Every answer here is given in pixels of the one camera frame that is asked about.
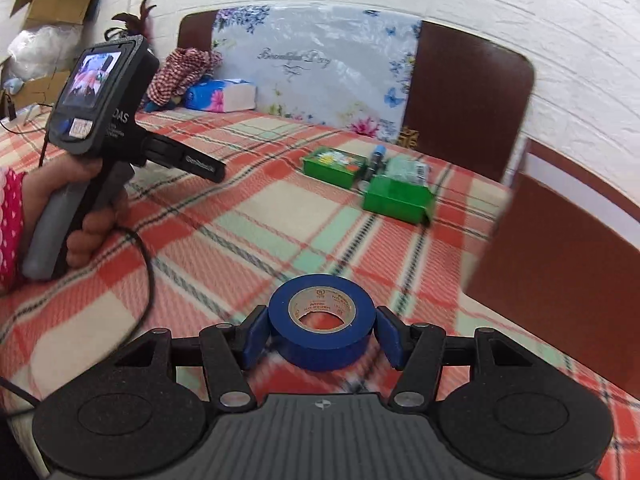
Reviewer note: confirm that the brown wooden headboard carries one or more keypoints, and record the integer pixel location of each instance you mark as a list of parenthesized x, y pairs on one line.
[(465, 100)]

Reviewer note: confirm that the red checkered cloth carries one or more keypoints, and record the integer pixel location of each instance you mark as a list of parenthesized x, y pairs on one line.
[(185, 72)]

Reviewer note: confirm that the plaid blanket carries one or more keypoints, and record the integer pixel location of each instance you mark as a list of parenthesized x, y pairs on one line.
[(225, 240)]

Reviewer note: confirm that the person's left forearm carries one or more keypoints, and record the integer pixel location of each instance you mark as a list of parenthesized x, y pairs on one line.
[(10, 230)]

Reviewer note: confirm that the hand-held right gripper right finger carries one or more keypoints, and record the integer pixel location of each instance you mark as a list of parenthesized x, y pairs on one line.
[(391, 339)]

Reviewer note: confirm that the brown box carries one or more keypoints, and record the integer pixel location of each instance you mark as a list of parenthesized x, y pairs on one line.
[(560, 260)]

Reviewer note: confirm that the blue tissue pack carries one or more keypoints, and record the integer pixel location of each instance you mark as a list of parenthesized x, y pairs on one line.
[(215, 96)]

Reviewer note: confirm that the teal plush toy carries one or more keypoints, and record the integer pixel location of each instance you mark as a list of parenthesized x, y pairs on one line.
[(167, 104)]

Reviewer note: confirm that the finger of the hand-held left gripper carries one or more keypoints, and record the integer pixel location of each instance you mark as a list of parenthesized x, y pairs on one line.
[(192, 162)]

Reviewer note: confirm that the blue tape roll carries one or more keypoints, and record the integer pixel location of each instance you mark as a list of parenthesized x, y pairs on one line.
[(320, 347)]

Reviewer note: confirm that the person's left hand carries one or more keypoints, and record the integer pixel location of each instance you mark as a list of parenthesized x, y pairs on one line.
[(50, 176)]

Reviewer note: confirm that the blue capped marker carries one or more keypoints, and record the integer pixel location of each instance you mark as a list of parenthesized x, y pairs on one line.
[(374, 162)]

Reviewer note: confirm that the dark red feather decoration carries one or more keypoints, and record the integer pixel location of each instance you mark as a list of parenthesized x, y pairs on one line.
[(132, 22)]

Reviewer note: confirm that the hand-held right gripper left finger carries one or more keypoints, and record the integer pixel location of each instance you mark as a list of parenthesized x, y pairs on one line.
[(256, 336)]

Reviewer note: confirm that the green plastic tray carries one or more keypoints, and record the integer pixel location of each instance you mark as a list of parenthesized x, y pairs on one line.
[(330, 167), (395, 202)]

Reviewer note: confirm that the white plastic bag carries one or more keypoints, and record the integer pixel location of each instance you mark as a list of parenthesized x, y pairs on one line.
[(42, 52)]

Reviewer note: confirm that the floral plastic bag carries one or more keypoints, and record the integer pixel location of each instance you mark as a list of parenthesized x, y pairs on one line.
[(325, 75)]

